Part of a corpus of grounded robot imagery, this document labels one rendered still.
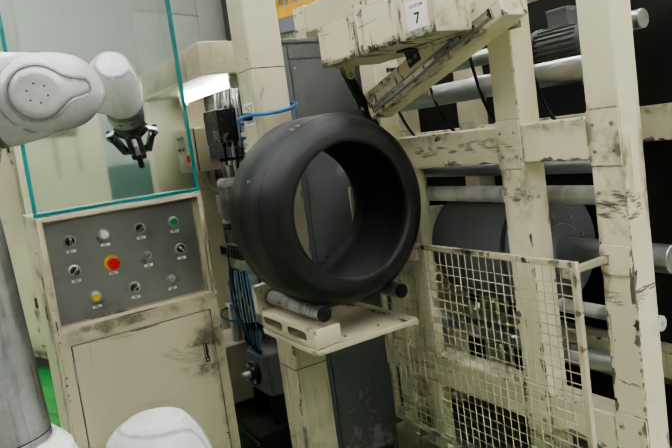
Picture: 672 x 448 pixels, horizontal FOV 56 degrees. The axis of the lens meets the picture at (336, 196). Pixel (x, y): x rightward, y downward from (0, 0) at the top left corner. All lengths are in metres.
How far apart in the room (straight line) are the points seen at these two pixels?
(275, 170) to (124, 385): 0.98
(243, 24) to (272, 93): 0.24
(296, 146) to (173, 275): 0.81
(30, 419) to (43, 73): 0.48
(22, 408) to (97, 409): 1.31
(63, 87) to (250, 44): 1.31
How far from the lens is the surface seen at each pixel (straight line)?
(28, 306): 5.19
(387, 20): 1.92
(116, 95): 1.47
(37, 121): 0.90
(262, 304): 2.12
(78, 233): 2.26
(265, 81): 2.15
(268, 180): 1.74
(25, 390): 1.03
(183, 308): 2.33
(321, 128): 1.80
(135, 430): 1.02
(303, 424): 2.33
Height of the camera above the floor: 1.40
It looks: 5 degrees down
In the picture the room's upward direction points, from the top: 8 degrees counter-clockwise
